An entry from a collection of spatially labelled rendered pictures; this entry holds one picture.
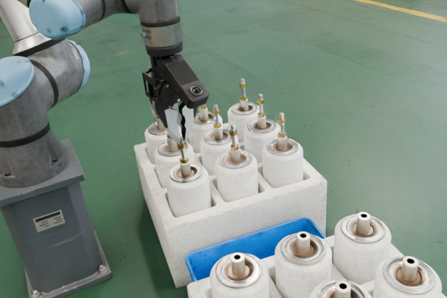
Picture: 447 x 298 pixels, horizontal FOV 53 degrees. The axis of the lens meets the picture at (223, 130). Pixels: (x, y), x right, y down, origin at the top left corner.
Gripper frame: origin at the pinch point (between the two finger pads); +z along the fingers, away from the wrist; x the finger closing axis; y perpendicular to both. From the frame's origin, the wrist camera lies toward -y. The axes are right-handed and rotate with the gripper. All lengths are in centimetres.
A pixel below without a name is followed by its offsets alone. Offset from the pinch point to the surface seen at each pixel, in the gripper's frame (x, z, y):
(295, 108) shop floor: -73, 34, 46
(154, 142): -2.0, 10.7, 20.7
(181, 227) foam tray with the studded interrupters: 5.9, 17.2, -5.8
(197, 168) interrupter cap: -2.7, 8.9, 0.0
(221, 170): -6.9, 9.8, -3.0
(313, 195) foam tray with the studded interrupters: -24.9, 19.5, -13.7
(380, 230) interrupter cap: -16.8, 8.9, -38.3
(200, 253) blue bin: 4.3, 23.0, -9.6
